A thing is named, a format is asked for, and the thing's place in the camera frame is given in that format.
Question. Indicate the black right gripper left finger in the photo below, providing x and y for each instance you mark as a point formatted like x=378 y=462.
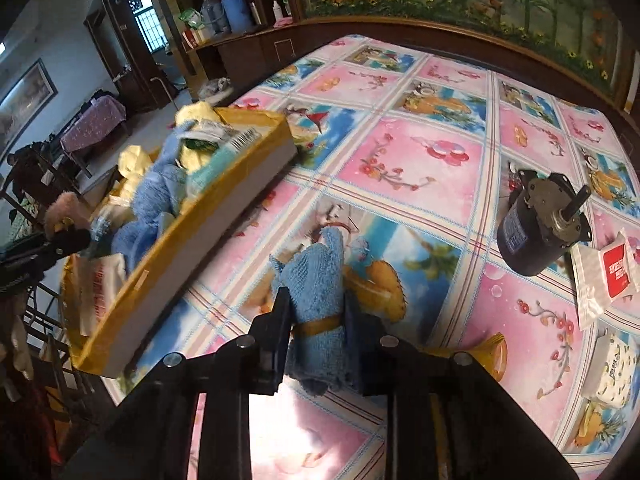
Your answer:
x=271 y=333

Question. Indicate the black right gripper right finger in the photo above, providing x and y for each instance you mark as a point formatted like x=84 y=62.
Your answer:
x=369 y=350

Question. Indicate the small blue towel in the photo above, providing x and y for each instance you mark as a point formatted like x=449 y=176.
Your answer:
x=317 y=353

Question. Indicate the yellow towel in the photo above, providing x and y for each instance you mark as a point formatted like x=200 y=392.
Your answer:
x=134 y=162

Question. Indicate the large blue towel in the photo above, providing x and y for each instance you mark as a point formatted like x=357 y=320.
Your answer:
x=156 y=204

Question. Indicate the teal cartoon tissue pack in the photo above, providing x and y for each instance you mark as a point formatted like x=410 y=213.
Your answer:
x=221 y=160

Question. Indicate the pink fuzzy soft object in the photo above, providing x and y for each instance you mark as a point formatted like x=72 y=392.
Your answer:
x=67 y=210

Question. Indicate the white desiccant packet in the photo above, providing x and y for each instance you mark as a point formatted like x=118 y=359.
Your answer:
x=99 y=282

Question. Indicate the yellow cardboard box tray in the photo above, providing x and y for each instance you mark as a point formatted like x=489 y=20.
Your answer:
x=162 y=272

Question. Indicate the purple covered table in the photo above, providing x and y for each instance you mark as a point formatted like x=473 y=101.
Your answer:
x=102 y=116

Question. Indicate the colourful printed tablecloth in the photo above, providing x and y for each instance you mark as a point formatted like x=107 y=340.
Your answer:
x=413 y=157

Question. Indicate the green white small packet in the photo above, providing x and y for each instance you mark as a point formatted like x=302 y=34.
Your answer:
x=205 y=135

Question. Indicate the black electric motor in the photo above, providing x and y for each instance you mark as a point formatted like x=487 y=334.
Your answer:
x=543 y=222

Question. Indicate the lemon print tissue pack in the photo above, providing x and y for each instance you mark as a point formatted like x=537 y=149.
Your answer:
x=611 y=371

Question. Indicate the red white striped packet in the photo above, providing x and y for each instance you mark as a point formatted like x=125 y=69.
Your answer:
x=602 y=276

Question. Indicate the blue water jug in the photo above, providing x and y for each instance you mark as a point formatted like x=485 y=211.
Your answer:
x=238 y=15

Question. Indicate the framed wall picture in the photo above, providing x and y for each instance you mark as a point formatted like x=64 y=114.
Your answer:
x=24 y=102

